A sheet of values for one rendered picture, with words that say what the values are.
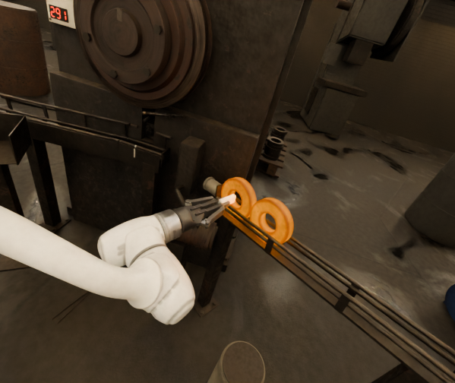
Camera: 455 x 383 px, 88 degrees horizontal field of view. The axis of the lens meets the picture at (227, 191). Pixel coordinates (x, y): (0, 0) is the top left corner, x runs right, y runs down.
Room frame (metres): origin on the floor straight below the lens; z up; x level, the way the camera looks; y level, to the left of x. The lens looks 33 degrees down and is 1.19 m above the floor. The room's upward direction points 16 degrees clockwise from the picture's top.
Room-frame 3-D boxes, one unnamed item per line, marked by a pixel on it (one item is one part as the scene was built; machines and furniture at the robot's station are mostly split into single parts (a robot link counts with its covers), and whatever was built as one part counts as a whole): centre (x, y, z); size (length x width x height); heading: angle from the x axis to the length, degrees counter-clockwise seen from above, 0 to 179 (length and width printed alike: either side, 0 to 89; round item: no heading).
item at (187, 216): (0.56, 0.09, 0.70); 0.09 x 0.08 x 0.07; 139
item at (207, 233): (0.75, 0.11, 0.27); 0.22 x 0.13 x 0.53; 85
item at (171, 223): (0.50, 0.14, 0.69); 0.09 x 0.06 x 0.09; 49
